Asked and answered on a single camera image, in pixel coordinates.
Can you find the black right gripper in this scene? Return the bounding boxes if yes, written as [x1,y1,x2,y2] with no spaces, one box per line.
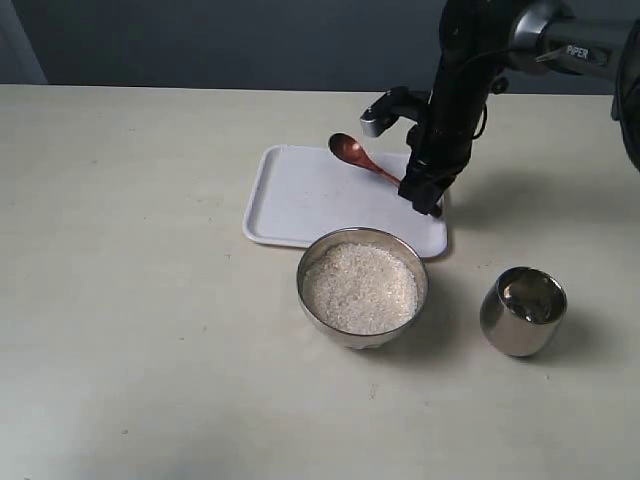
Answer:
[398,64,495,218]

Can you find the brown wooden spoon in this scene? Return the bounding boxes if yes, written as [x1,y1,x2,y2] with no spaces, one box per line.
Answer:
[328,133,400,188]

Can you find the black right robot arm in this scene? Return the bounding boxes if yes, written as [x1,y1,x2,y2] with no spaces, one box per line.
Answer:
[393,1,639,217]

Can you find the steel bowl of rice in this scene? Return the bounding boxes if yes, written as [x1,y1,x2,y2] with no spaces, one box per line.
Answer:
[296,227,429,350]

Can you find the white rice grains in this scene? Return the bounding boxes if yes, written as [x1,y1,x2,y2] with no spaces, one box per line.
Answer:
[303,243,420,335]

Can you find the shiny steel cup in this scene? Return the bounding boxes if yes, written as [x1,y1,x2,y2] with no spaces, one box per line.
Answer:
[479,266,568,358]

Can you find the white rectangular plastic tray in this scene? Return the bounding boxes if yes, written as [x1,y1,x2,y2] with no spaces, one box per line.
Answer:
[243,145,448,258]

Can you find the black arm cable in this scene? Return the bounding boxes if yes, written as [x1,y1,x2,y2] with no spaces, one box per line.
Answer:
[444,44,521,141]

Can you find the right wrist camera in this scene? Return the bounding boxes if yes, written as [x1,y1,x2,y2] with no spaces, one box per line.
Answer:
[360,86,431,138]

